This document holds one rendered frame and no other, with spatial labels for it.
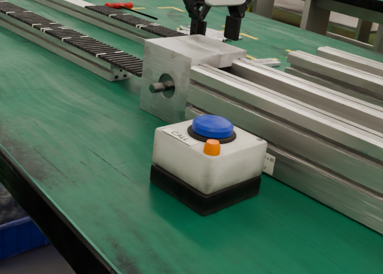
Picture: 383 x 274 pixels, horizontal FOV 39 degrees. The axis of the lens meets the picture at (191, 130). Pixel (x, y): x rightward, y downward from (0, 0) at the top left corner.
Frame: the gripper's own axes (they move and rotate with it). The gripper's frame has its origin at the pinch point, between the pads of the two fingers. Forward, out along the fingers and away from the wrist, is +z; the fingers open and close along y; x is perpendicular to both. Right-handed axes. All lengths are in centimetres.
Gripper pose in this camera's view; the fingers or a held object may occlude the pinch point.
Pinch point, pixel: (215, 34)
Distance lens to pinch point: 95.9
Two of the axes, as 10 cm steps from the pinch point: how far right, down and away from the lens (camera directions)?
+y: -7.3, 1.8, -6.6
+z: -1.1, 9.2, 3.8
